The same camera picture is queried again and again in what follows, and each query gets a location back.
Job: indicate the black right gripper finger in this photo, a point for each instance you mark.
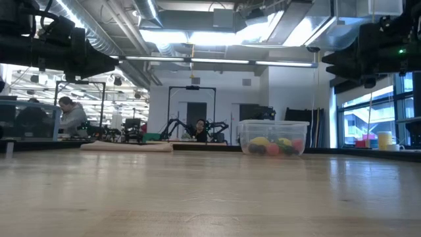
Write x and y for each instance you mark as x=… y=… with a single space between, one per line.
x=343 y=58
x=343 y=71

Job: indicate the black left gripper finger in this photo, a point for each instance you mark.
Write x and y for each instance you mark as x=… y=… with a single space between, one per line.
x=95 y=70
x=98 y=60

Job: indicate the clear plastic tupperware container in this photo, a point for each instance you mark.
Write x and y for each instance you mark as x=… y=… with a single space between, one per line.
x=273 y=129

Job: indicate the background black robot arm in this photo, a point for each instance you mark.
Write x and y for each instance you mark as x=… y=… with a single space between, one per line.
x=174 y=126
x=218 y=126

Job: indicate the large window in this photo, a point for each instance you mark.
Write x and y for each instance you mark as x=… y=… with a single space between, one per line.
x=371 y=118

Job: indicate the black background chair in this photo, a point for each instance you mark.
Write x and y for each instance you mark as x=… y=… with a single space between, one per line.
x=132 y=126

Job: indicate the white mesh office chair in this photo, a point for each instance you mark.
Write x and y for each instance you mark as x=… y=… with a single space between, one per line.
x=58 y=128

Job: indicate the pink box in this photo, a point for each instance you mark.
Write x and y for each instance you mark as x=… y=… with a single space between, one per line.
x=368 y=136

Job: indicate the red box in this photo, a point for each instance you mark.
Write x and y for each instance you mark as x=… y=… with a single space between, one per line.
x=360 y=143

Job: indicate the green box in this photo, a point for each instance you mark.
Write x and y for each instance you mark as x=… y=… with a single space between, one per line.
x=151 y=137

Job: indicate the white mug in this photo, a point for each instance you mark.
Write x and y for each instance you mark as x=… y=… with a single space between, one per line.
x=395 y=147

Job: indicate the dark door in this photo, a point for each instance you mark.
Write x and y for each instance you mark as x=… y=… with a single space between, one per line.
x=196 y=112

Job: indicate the long ceiling tube light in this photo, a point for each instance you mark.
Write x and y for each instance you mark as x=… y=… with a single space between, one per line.
x=217 y=61

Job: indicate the grey ceiling box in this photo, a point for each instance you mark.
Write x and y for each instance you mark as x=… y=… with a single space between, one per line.
x=223 y=18

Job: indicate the round silver air duct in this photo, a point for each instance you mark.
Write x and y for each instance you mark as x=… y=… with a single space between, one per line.
x=108 y=39

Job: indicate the dome security camera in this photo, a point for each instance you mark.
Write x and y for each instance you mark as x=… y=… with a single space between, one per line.
x=312 y=49

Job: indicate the black metal gantry frame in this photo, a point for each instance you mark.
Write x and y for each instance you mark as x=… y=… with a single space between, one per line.
x=103 y=105

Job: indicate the rectangular silver air duct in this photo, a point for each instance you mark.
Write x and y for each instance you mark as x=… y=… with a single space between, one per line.
x=329 y=23

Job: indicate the black gantry with camera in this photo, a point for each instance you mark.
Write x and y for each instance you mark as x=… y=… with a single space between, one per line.
x=168 y=105

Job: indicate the black wall equipment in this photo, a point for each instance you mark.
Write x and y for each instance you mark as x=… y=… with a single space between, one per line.
x=258 y=113

